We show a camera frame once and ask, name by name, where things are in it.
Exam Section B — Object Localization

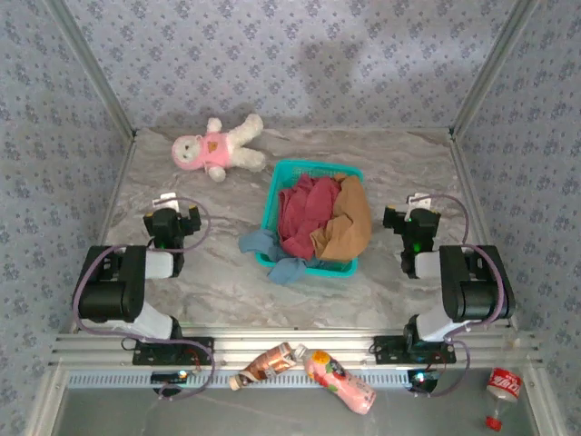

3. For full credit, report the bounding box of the white plush doll pink outfit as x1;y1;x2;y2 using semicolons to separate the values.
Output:
171;113;267;183

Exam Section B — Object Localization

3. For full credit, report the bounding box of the aluminium side rail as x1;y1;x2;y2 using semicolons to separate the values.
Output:
67;131;137;332
448;129;518;331

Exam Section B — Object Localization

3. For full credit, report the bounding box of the aluminium frame post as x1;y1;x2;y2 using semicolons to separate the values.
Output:
451;0;541;137
44;0;138;137

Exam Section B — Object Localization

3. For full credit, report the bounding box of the teal plastic basket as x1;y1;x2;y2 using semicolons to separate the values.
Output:
255;158;364;279

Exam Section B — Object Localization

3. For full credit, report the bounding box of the grey slotted cable duct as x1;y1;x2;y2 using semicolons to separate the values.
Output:
66;371;441;391

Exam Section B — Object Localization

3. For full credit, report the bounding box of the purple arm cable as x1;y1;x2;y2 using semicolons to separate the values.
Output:
71;195;215;401
408;193;517;397

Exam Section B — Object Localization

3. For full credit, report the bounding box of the clear cola bottle red label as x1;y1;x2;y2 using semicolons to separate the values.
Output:
484;366;524;431

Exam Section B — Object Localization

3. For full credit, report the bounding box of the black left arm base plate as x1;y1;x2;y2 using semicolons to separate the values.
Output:
133;336;215;366

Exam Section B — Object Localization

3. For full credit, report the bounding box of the pink drink bottle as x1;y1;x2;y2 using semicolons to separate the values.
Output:
294;344;377;415

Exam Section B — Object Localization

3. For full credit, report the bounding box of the blue tank top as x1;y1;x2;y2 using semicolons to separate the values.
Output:
239;229;306;286

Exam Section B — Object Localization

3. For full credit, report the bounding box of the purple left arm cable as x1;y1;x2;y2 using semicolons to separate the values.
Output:
71;195;215;401

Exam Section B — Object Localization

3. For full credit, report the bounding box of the aluminium frame cross rail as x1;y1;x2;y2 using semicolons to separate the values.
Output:
48;327;544;370

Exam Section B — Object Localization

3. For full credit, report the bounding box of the red tank top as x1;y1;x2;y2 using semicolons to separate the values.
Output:
277;175;341;261

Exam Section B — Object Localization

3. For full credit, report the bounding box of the brown drink bottle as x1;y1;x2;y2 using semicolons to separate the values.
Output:
228;342;299;391

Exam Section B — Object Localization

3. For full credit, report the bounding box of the tan tank top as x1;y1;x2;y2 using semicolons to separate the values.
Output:
310;173;372;263

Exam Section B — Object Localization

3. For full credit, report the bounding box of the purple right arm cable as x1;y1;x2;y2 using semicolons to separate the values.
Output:
408;193;517;397

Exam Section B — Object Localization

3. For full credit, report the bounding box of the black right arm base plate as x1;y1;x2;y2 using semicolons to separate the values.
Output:
372;335;458;364

